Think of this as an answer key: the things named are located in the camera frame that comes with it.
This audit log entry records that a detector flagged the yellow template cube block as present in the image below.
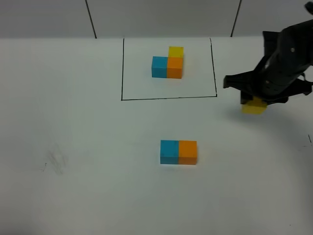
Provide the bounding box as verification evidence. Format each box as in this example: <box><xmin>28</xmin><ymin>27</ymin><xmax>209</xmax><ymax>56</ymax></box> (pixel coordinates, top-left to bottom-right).
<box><xmin>168</xmin><ymin>46</ymin><xmax>184</xmax><ymax>58</ymax></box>

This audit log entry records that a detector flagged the blue template cube block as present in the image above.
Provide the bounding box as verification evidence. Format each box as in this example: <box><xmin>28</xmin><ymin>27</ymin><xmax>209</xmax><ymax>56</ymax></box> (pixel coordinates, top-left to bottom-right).
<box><xmin>151</xmin><ymin>56</ymin><xmax>168</xmax><ymax>78</ymax></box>

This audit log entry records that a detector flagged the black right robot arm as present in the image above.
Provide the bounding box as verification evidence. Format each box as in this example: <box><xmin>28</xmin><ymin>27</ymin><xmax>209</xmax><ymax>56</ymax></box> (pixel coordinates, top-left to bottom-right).
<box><xmin>223</xmin><ymin>20</ymin><xmax>313</xmax><ymax>105</ymax></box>

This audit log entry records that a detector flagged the orange template cube block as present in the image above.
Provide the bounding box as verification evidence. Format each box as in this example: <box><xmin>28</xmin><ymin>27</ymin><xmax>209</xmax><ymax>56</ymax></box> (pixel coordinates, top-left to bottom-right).
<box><xmin>167</xmin><ymin>57</ymin><xmax>183</xmax><ymax>79</ymax></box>

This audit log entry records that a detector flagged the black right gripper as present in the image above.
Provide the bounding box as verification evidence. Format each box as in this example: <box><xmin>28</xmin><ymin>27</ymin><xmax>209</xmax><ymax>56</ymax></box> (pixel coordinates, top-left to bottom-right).
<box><xmin>223</xmin><ymin>53</ymin><xmax>313</xmax><ymax>104</ymax></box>

